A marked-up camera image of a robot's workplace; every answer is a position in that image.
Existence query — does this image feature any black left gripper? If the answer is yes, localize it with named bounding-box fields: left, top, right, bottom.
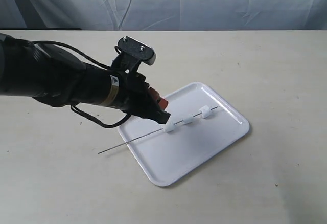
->
left=111, top=54, right=171, bottom=124

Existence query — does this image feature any white marshmallow handle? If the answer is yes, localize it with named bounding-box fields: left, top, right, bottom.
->
left=163, top=122, right=176, bottom=133

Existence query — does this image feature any white marshmallow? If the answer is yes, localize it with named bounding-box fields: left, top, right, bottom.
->
left=182, top=115, right=195, bottom=125

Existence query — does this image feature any white marshmallow tip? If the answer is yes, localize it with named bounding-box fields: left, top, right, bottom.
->
left=200, top=105, right=212, bottom=119

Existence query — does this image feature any thin metal skewer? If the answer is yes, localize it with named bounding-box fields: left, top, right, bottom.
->
left=98, top=105, right=221, bottom=154

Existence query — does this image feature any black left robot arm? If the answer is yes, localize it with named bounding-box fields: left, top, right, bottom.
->
left=1, top=34, right=170, bottom=128

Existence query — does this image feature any white plastic tray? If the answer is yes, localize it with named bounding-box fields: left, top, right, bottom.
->
left=118, top=82, right=250, bottom=187

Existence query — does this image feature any white backdrop curtain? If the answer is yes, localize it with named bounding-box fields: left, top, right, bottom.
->
left=1, top=0, right=326, bottom=31

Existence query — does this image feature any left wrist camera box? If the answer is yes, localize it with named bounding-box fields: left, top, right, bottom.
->
left=118, top=36, right=156, bottom=66

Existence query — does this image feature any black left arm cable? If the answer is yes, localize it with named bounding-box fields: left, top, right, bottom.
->
left=33, top=41, right=132, bottom=129

